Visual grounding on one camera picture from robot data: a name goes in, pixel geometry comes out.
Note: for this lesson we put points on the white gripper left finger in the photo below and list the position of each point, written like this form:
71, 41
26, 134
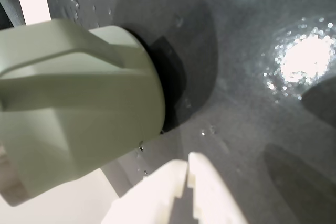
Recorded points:
155, 195

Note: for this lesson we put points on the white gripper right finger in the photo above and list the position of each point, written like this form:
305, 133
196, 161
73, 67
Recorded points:
210, 190

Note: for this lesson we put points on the pale green metal mug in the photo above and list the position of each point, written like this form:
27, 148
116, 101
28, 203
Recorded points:
78, 108

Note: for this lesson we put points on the black table mat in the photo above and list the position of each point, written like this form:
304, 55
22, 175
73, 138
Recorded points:
249, 51

